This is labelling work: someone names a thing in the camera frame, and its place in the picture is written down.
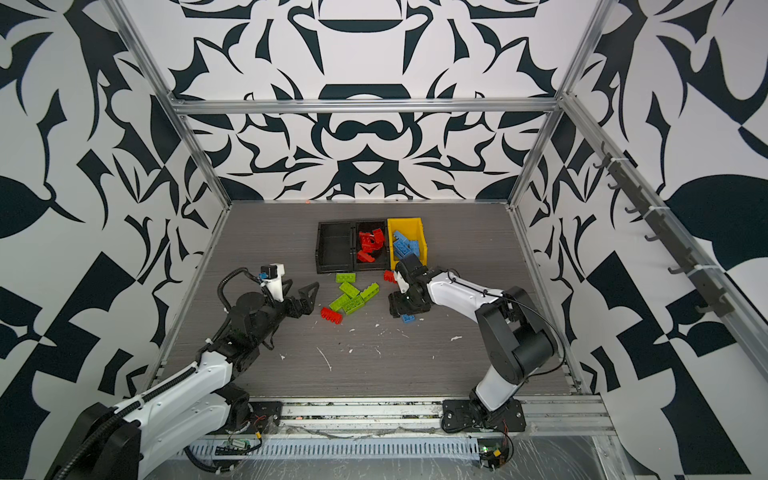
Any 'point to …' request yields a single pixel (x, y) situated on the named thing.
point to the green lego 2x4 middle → (348, 290)
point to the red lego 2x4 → (379, 237)
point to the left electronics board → (237, 447)
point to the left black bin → (334, 248)
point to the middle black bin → (381, 255)
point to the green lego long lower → (342, 302)
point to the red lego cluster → (371, 241)
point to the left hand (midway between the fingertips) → (304, 278)
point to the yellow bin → (411, 227)
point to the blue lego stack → (408, 318)
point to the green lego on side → (370, 292)
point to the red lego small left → (330, 315)
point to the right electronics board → (495, 451)
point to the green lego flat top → (345, 277)
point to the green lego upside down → (353, 304)
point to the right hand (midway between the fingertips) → (401, 306)
